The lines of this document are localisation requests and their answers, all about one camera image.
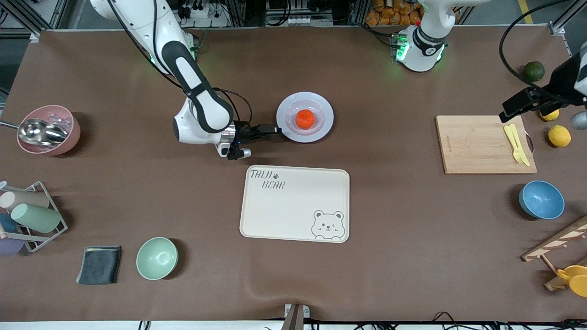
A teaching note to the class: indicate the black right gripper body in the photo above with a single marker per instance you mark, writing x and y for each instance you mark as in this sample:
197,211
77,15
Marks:
244,132

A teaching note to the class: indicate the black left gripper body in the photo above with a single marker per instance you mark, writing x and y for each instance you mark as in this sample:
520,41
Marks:
562,79

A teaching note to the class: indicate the orange fruit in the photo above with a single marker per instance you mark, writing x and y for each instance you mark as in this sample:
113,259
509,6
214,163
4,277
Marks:
305,118

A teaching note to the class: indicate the lavender round plate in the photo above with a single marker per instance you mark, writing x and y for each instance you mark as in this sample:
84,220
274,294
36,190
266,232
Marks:
321,105

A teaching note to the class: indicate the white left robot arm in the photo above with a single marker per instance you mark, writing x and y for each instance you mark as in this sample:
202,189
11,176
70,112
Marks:
419,46

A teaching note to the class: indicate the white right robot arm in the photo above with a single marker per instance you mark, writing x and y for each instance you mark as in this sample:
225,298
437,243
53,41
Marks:
202,101

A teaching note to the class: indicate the yellow plastic fork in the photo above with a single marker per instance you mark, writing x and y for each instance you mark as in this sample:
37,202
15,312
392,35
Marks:
508,134

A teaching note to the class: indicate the yellow lemon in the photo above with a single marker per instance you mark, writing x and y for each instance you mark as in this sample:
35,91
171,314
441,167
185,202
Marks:
559,136
550,116

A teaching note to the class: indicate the dark green avocado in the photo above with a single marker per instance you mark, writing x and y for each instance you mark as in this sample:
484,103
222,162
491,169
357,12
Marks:
534,71

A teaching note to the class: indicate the wooden cutting board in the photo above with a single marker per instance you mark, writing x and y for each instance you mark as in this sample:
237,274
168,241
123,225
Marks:
477,146

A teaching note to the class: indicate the cream tray with bear print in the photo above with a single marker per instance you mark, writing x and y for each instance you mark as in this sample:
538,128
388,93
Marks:
294,203

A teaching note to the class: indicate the blue bowl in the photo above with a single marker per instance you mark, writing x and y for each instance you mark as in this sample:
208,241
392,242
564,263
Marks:
541,200

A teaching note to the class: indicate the white socket strip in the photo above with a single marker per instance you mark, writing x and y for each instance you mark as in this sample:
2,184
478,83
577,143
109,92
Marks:
302,20

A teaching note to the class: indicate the white power strip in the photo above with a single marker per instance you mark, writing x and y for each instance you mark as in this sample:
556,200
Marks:
202,16

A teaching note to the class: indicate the wooden drying rack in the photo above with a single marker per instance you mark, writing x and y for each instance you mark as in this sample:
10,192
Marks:
550,243

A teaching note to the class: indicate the light green bowl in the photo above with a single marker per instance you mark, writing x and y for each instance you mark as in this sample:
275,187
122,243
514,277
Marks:
157,258

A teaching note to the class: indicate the bag of orange fruits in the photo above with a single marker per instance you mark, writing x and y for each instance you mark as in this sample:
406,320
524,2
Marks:
394,13

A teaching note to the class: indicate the brown table mat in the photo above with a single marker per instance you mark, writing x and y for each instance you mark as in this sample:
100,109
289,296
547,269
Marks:
390,256

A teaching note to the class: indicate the yellow mug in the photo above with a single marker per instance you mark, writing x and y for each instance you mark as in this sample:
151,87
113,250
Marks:
575,279

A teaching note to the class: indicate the pink bowl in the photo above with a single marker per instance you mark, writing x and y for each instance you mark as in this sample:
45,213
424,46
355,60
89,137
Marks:
69,137

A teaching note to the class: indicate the dark grey folded cloth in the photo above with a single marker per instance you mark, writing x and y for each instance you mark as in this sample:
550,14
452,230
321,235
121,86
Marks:
98,265

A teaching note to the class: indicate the metal scoop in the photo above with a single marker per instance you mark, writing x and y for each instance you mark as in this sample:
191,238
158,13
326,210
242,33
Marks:
41,133

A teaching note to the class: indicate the mint green cup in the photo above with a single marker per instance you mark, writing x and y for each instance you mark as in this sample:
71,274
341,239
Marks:
36,217

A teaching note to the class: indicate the beige cup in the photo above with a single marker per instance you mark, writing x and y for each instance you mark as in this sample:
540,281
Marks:
25,199

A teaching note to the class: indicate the blue cup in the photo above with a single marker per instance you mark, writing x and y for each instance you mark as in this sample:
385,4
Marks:
5,222

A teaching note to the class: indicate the purple cup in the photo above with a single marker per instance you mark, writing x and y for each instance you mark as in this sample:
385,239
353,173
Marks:
9,246

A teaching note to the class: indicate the aluminium frame profile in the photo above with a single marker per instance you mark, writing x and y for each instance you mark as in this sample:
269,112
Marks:
556,28

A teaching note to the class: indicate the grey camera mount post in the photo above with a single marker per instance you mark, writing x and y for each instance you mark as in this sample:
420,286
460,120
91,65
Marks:
296,316

